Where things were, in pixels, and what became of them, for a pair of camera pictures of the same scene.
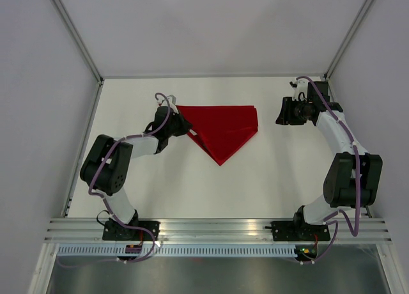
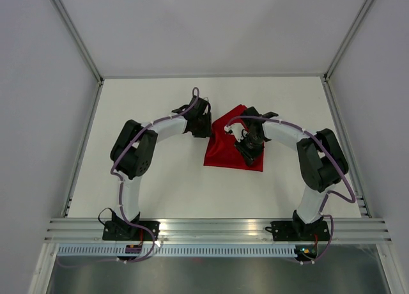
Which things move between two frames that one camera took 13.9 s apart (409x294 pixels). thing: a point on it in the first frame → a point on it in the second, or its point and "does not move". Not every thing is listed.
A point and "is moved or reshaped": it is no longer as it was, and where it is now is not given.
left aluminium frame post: (76, 34) does not move
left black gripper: (185, 126) → (207, 131)
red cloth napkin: (220, 129) is moved or reshaped
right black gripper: (285, 116) → (249, 156)
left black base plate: (114, 231) does not move
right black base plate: (299, 231) does not move
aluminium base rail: (342, 229) does not move
